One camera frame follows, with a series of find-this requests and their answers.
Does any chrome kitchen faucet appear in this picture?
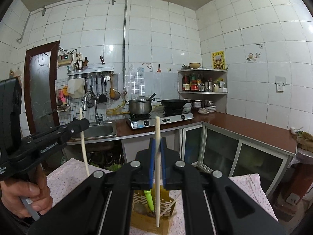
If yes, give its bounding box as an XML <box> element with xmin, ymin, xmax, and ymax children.
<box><xmin>81</xmin><ymin>91</ymin><xmax>104</xmax><ymax>125</ymax></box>

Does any yellow wall calendar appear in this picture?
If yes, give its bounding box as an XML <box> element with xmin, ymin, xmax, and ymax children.
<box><xmin>212</xmin><ymin>50</ymin><xmax>226</xmax><ymax>70</ymax></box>

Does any green frog handle fork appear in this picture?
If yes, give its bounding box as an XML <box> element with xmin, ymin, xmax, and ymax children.
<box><xmin>144</xmin><ymin>190</ymin><xmax>155</xmax><ymax>212</ymax></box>

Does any brown wooden door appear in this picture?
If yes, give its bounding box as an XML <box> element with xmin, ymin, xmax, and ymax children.
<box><xmin>23</xmin><ymin>41</ymin><xmax>59</xmax><ymax>134</ymax></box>

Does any gas stove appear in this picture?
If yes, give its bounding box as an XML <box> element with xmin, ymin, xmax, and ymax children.
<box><xmin>127</xmin><ymin>112</ymin><xmax>194</xmax><ymax>129</ymax></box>

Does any steel sink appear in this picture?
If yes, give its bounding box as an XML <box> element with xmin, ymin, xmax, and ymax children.
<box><xmin>84</xmin><ymin>123</ymin><xmax>117</xmax><ymax>138</ymax></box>

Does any hanging utensil rack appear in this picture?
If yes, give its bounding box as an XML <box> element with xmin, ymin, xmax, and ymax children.
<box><xmin>67</xmin><ymin>63</ymin><xmax>115</xmax><ymax>99</ymax></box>

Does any corner spice shelf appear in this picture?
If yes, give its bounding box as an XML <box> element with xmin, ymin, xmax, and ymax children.
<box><xmin>178</xmin><ymin>67</ymin><xmax>228</xmax><ymax>113</ymax></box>

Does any steel cooking pot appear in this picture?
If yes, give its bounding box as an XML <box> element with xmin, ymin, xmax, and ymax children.
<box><xmin>126</xmin><ymin>93</ymin><xmax>156</xmax><ymax>115</ymax></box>

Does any cream chopstick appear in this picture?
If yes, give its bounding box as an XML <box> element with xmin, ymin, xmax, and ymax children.
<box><xmin>155</xmin><ymin>116</ymin><xmax>161</xmax><ymax>227</ymax></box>
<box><xmin>79</xmin><ymin>107</ymin><xmax>90</xmax><ymax>177</ymax></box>

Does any yellow perforated utensil holder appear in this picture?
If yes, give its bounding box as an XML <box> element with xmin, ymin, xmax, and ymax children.
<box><xmin>129</xmin><ymin>188</ymin><xmax>186</xmax><ymax>234</ymax></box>

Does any left hand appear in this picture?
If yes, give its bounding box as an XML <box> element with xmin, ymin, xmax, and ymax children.
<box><xmin>1</xmin><ymin>165</ymin><xmax>53</xmax><ymax>218</ymax></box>

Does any white wall socket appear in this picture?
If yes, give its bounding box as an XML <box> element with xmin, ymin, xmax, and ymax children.
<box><xmin>275</xmin><ymin>76</ymin><xmax>286</xmax><ymax>92</ymax></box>

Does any pink floral tablecloth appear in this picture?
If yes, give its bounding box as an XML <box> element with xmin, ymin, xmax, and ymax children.
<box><xmin>46</xmin><ymin>158</ymin><xmax>279</xmax><ymax>235</ymax></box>

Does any black wok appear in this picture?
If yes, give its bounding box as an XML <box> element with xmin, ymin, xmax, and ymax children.
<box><xmin>159</xmin><ymin>99</ymin><xmax>201</xmax><ymax>109</ymax></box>

